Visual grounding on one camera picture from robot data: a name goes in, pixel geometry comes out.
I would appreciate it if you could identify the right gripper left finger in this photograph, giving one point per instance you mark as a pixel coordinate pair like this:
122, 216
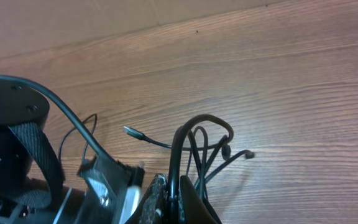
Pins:
151, 207

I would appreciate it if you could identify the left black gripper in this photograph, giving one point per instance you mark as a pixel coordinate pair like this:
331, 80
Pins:
112, 196

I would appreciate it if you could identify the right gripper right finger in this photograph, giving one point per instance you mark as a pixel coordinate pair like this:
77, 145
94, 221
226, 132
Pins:
197, 210

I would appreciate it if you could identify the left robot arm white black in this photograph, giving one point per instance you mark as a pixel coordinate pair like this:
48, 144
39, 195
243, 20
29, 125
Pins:
32, 188

